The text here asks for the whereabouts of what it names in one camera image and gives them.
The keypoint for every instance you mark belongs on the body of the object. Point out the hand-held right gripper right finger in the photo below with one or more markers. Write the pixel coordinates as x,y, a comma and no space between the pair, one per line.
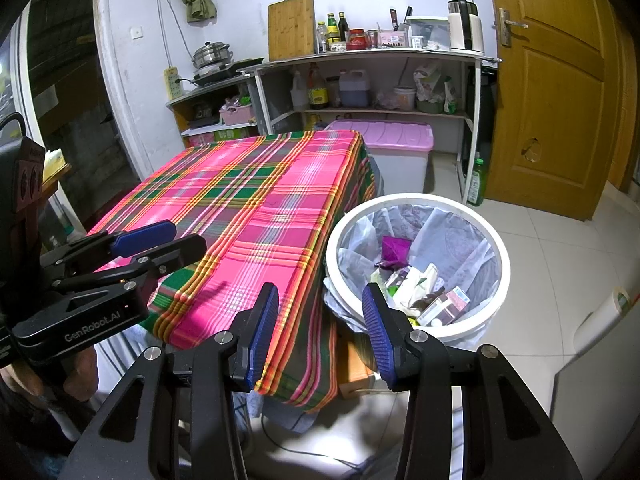
380,335

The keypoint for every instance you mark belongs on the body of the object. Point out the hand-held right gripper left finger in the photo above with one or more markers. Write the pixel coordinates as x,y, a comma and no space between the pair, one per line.
262,330

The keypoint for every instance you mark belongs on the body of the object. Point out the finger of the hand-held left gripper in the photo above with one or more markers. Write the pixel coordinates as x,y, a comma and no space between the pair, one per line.
145,235
185,250

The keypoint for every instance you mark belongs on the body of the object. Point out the large white foam net sleeve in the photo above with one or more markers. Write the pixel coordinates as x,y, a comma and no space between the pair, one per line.
415,282

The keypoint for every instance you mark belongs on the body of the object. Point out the pink small carton box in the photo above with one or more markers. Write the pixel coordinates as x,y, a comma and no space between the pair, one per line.
454,302

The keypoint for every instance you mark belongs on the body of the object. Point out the purple foil wrapper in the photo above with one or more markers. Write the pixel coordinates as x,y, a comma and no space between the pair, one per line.
395,250

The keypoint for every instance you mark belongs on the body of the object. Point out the translucent white bin liner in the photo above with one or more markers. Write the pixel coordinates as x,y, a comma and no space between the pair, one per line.
450,230

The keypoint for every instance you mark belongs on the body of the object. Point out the white round trash bin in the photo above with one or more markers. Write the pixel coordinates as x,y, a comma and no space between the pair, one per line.
425,200

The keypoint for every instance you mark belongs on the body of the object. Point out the person's left hand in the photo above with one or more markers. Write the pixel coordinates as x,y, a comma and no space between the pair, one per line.
82,370

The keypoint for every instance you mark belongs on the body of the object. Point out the wooden stool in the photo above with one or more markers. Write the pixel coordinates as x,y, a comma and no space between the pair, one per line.
352,365

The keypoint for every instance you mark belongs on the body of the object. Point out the pink plaid tablecloth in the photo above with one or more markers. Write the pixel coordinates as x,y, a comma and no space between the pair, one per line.
250,210

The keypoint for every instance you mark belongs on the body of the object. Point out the white yellow tissue box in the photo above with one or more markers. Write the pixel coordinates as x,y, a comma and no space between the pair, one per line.
53,164

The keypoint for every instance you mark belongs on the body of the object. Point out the green pink carton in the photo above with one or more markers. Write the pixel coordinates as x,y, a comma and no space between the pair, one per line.
232,134

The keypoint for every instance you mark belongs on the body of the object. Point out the pink plastic basket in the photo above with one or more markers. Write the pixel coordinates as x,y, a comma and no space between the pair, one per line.
239,115

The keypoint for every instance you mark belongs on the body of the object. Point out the small white shelf unit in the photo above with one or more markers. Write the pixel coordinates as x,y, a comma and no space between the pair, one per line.
200,92

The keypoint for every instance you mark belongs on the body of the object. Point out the yellowish power strip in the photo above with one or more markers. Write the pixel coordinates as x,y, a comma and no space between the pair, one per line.
172,82

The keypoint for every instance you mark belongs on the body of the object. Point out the green plastic bottle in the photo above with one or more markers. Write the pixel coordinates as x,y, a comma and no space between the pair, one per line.
477,182

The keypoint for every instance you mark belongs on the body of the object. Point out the black induction cooker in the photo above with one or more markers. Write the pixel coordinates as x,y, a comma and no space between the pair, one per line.
225,72

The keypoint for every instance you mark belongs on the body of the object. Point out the small yellow bottle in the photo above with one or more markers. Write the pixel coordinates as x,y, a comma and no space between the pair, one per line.
312,121

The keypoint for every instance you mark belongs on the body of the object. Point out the metal steamer pot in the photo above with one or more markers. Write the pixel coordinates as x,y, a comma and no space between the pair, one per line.
212,55

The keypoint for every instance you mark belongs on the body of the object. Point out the translucent white bottle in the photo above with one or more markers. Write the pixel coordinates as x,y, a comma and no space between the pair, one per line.
299,95

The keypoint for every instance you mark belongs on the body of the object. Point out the pink lidded storage bin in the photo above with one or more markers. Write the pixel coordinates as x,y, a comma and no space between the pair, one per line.
385,135

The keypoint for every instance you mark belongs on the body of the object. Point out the oil bottle yellow label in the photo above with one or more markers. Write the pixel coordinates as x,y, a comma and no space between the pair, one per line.
318,95

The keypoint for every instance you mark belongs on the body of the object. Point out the white appliance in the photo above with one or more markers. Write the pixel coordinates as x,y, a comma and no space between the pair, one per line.
600,390

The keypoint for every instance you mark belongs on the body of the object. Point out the dark liquid plastic jug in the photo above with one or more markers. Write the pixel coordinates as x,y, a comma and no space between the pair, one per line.
355,92

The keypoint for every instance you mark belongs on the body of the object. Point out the white paper roll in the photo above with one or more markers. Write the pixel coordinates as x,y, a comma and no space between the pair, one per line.
612,305

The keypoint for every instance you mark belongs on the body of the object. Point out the white lidded tub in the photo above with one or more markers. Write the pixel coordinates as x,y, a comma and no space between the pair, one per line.
404,100

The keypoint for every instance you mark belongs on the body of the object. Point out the wooden cutting board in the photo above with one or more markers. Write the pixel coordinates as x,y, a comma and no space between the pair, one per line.
290,30

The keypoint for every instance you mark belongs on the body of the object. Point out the clear small bottle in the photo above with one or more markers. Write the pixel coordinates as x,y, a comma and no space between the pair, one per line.
322,40

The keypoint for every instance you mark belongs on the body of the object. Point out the crumpled plastic bags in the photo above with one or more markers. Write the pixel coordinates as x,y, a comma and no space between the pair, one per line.
435,87

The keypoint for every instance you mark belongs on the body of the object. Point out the large white shelf unit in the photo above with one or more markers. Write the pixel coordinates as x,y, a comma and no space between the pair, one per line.
350,56

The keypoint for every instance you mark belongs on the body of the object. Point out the green bottle yellow label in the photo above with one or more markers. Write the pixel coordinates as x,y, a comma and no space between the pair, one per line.
333,32

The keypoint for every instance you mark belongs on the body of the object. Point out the red lidded jar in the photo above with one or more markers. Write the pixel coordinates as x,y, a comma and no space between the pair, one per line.
356,40

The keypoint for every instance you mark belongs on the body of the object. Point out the dark sauce bottle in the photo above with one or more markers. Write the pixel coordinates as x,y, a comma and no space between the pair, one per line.
343,30

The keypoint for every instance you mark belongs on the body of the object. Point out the yellow wooden door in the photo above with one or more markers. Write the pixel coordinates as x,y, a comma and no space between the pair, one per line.
550,110

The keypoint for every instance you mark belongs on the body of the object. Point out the metal cup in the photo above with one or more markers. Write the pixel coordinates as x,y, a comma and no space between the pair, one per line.
373,39

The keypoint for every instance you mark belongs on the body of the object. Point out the pink utensil holder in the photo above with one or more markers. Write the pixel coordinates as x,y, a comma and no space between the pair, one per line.
394,39

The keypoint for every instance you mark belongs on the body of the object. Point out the clear plastic container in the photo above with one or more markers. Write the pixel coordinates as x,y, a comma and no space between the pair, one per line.
427,32

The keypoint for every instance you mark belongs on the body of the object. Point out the white black electric kettle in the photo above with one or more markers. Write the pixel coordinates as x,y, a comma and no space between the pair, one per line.
467,30

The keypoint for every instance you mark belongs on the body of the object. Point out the white wall switch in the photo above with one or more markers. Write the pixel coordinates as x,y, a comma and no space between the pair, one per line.
136,33

